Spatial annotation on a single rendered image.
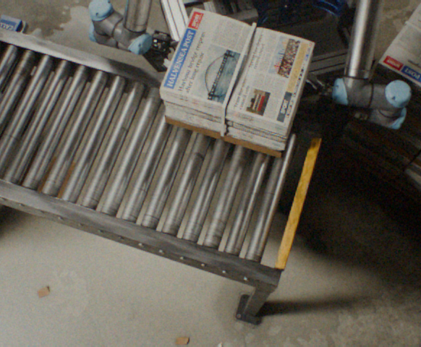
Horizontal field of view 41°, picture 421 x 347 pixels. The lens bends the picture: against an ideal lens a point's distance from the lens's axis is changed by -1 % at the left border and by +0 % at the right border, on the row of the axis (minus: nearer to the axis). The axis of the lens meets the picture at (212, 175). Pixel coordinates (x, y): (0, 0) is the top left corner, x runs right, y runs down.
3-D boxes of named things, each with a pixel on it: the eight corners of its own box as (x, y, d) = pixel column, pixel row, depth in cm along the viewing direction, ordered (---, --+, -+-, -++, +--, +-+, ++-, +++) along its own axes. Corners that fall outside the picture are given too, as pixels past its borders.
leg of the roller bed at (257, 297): (259, 305, 236) (277, 276, 172) (254, 318, 234) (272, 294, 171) (246, 301, 237) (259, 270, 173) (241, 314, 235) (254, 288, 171)
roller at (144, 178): (185, 99, 186) (184, 91, 181) (134, 230, 170) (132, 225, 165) (171, 95, 186) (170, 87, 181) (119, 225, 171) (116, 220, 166)
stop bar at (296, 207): (321, 141, 175) (322, 138, 173) (284, 272, 161) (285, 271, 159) (311, 137, 175) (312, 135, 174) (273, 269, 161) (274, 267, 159)
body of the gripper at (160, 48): (163, 53, 178) (129, 43, 179) (166, 66, 186) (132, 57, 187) (172, 33, 181) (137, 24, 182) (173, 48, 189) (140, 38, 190)
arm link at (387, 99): (375, 98, 161) (364, 115, 171) (413, 103, 161) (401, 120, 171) (375, 74, 164) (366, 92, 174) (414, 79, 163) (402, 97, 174)
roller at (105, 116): (130, 82, 188) (128, 75, 183) (75, 210, 172) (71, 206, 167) (116, 79, 188) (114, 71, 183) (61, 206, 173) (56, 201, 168)
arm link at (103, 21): (125, 9, 171) (130, 30, 181) (98, -10, 174) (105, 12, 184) (108, 25, 169) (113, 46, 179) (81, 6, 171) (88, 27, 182)
